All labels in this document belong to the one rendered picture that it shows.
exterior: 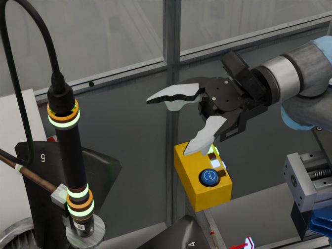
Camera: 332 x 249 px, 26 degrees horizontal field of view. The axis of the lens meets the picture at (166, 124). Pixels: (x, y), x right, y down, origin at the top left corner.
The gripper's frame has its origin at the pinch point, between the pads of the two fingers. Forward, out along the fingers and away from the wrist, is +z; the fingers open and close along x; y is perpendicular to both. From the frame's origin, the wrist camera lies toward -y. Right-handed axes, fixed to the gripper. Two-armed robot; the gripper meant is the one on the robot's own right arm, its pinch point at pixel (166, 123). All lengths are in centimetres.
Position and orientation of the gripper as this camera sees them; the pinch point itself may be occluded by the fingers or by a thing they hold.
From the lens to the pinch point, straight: 117.2
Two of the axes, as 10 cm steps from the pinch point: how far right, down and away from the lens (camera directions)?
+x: -5.0, -6.9, 5.2
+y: 0.0, 6.0, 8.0
